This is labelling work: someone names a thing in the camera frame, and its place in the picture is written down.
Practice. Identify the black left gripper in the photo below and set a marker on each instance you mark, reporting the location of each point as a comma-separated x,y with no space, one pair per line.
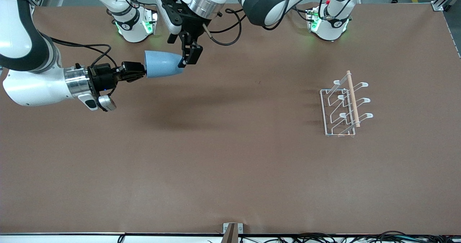
193,27

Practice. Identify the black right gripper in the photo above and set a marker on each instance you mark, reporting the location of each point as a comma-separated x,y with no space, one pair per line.
102,78

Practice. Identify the blue plastic cup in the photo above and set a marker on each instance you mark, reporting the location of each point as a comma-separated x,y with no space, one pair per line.
162,64

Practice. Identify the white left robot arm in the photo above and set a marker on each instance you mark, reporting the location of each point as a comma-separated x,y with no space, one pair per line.
273,1

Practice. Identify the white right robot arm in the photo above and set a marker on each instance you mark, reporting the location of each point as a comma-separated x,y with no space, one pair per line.
36,84

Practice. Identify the brown table cover sheet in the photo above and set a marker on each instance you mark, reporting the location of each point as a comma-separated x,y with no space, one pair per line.
216,163

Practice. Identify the small metal bracket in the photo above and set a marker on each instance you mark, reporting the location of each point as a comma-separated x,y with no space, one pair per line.
240,228

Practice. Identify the brown wooden post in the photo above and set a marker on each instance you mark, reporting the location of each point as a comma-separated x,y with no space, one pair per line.
230,235

